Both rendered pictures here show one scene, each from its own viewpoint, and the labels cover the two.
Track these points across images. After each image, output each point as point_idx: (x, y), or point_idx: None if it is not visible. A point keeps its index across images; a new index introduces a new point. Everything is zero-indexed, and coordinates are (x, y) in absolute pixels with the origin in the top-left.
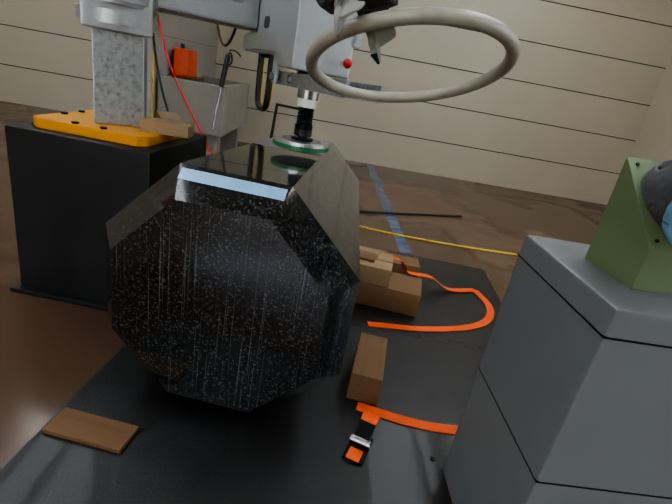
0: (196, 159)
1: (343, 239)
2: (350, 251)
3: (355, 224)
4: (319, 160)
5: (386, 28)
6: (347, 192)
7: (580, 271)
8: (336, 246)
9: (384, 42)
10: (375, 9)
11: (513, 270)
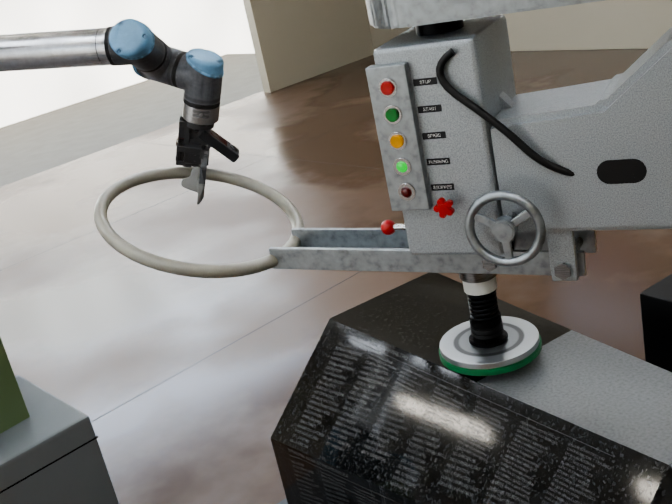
0: (446, 278)
1: (314, 415)
2: (303, 428)
3: (372, 469)
4: (460, 378)
5: (188, 179)
6: (454, 471)
7: (37, 393)
8: (293, 394)
9: (192, 189)
10: (193, 164)
11: (101, 453)
